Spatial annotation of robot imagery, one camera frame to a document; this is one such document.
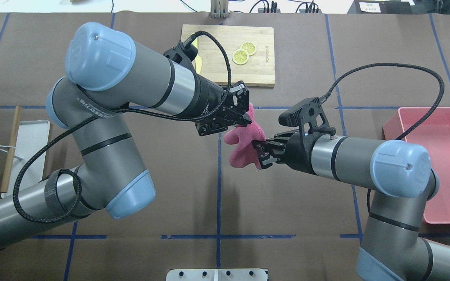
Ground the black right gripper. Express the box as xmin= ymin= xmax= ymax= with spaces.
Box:
xmin=252 ymin=130 xmax=315 ymax=174

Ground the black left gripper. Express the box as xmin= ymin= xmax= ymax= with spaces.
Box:
xmin=192 ymin=76 xmax=250 ymax=136

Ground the pink grey cloth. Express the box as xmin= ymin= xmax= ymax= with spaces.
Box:
xmin=223 ymin=103 xmax=266 ymax=170

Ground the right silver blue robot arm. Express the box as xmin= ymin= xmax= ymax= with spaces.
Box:
xmin=252 ymin=130 xmax=450 ymax=281

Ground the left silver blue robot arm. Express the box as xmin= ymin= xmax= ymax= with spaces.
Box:
xmin=0 ymin=22 xmax=252 ymax=251

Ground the yellow plastic knife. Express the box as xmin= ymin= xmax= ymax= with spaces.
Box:
xmin=192 ymin=38 xmax=202 ymax=74

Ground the wooden cutting board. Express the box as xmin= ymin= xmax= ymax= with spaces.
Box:
xmin=181 ymin=24 xmax=276 ymax=87

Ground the black orange connector board far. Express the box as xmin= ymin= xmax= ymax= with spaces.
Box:
xmin=250 ymin=0 xmax=280 ymax=14

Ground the black orange connector board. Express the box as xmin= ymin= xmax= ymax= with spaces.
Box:
xmin=250 ymin=0 xmax=280 ymax=14
xmin=295 ymin=1 xmax=322 ymax=14

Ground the black orange connector board near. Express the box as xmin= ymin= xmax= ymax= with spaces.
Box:
xmin=295 ymin=1 xmax=322 ymax=14

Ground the black box with label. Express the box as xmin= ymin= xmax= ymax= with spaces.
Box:
xmin=347 ymin=0 xmax=416 ymax=14

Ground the pink plastic bin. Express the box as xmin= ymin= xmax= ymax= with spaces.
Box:
xmin=382 ymin=107 xmax=450 ymax=224

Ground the white rack tray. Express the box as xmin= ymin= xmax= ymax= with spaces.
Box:
xmin=0 ymin=120 xmax=51 ymax=199

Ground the wooden rack rod inner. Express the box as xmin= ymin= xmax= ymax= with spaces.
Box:
xmin=0 ymin=106 xmax=22 ymax=193

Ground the lemon slice far from handle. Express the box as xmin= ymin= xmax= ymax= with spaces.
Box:
xmin=231 ymin=48 xmax=250 ymax=66

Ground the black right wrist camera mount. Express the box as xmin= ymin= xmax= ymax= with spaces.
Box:
xmin=278 ymin=97 xmax=336 ymax=137

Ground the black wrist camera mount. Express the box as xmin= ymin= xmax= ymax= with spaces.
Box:
xmin=162 ymin=41 xmax=197 ymax=73
xmin=278 ymin=97 xmax=336 ymax=137

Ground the lemon slice near handle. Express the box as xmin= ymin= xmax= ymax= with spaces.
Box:
xmin=240 ymin=41 xmax=257 ymax=56

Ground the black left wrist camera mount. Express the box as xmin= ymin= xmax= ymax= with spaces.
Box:
xmin=162 ymin=41 xmax=197 ymax=73

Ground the aluminium frame post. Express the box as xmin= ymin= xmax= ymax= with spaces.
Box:
xmin=210 ymin=0 xmax=230 ymax=18

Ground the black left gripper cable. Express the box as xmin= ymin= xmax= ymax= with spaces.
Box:
xmin=12 ymin=30 xmax=233 ymax=224

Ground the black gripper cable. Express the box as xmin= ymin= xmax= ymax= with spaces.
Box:
xmin=12 ymin=30 xmax=233 ymax=224
xmin=319 ymin=62 xmax=445 ymax=141

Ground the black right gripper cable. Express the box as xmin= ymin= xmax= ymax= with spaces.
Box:
xmin=319 ymin=62 xmax=445 ymax=141

